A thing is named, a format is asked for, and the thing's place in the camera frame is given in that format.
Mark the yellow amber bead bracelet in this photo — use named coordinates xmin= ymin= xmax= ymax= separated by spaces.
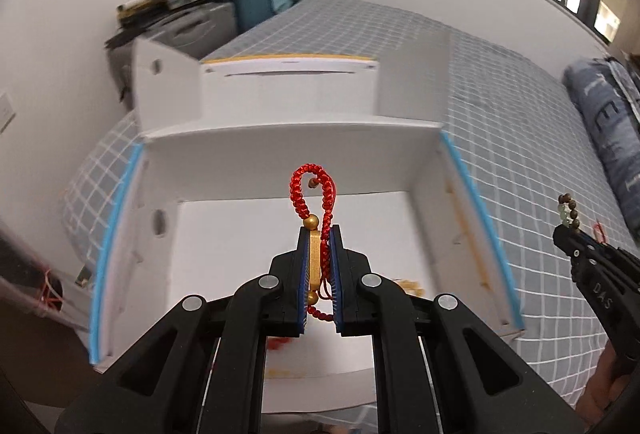
xmin=397 ymin=279 xmax=426 ymax=299

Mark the brown green bead bracelet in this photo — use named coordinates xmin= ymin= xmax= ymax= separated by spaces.
xmin=557 ymin=191 xmax=583 ymax=231

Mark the red cord bracelet gold tube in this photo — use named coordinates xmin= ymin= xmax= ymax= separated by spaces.
xmin=288 ymin=163 xmax=337 ymax=321

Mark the right hand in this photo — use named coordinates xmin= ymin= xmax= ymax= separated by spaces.
xmin=575 ymin=341 xmax=630 ymax=428

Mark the blue yellow cardboard box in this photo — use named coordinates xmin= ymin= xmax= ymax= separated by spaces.
xmin=88 ymin=29 xmax=526 ymax=415

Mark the grey checked bed sheet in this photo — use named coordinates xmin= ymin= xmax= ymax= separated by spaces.
xmin=62 ymin=0 xmax=632 ymax=407

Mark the grey suitcase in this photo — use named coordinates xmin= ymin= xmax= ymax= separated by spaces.
xmin=105 ymin=2 xmax=238 ymax=110

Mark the white wall socket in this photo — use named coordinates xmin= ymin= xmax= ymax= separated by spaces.
xmin=0 ymin=93 xmax=15 ymax=133

